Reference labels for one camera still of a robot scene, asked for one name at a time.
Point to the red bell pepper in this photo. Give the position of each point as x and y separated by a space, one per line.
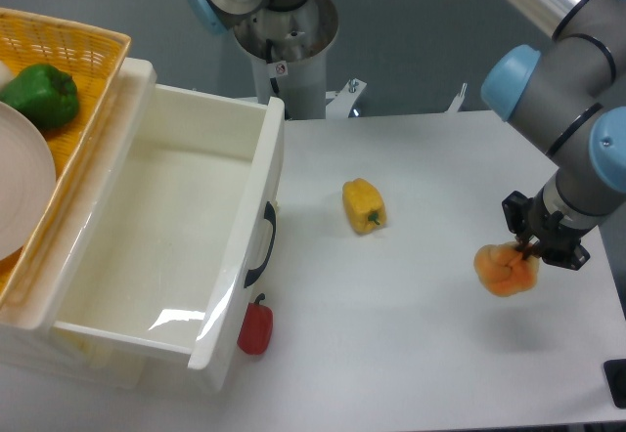
257 327

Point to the open upper white drawer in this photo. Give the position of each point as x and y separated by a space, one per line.
163 275

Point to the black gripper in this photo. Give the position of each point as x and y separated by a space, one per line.
542 234

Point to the white drawer cabinet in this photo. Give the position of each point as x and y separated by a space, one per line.
30 334

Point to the yellow plastic basket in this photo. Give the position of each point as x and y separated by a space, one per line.
92 56

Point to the black drawer handle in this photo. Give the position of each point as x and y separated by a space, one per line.
266 239

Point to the black object at table edge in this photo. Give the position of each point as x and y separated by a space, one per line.
615 374

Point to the yellow bell pepper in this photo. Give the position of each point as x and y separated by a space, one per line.
363 206

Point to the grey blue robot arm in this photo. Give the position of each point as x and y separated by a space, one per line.
550 98

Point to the white round plate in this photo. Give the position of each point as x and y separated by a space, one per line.
28 179

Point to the green bell pepper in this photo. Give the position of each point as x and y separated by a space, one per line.
45 95

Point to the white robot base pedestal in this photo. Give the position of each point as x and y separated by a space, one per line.
288 55

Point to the white mounting bracket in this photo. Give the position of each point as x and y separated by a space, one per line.
344 103

